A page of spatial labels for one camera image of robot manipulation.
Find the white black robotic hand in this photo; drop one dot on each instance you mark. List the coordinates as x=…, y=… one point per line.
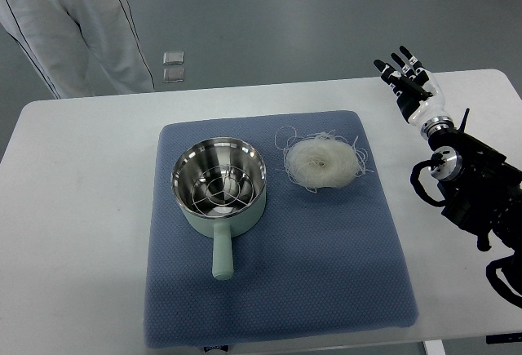
x=418, y=95

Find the white vermicelli nest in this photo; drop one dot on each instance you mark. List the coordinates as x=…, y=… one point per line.
x=322, y=160

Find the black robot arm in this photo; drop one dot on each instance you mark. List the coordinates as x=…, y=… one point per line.
x=477, y=190

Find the mint green steel pot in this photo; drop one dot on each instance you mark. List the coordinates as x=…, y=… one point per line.
x=201, y=157

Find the lower metal floor plate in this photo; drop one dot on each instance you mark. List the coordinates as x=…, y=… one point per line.
x=173, y=74

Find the metal floor plate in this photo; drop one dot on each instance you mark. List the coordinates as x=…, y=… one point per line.
x=173, y=57
x=173, y=74

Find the upper metal floor plate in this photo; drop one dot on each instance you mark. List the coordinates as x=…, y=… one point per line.
x=173, y=57

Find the white table leg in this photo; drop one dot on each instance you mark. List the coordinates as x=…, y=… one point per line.
x=434, y=347

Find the person in grey tracksuit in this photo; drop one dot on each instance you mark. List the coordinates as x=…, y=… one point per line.
x=60, y=36

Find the wire steaming rack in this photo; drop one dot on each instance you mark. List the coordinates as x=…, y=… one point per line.
x=222, y=190

